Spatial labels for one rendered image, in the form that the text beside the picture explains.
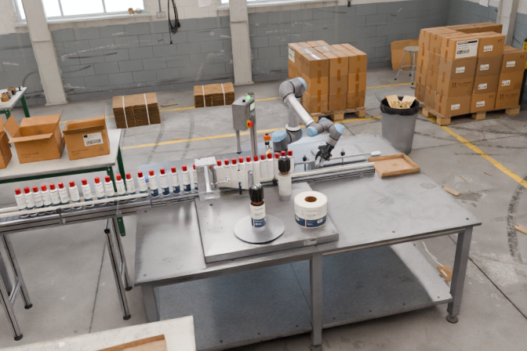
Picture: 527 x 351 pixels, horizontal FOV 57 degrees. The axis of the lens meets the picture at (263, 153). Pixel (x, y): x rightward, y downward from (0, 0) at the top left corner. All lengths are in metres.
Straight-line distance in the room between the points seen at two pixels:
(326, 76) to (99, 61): 3.95
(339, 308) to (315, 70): 3.92
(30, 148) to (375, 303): 3.10
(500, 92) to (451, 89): 0.76
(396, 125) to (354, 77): 1.37
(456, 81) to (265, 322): 4.43
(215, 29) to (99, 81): 2.16
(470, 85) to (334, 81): 1.75
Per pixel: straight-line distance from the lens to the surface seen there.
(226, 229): 3.01
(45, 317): 4.13
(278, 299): 3.48
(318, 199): 2.99
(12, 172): 4.59
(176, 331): 2.54
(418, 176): 3.73
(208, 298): 3.55
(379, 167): 3.82
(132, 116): 7.23
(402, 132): 5.80
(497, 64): 7.04
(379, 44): 9.40
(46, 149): 4.63
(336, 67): 6.74
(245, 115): 3.29
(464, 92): 6.89
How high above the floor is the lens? 2.56
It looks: 25 degrees down
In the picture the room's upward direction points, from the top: 3 degrees counter-clockwise
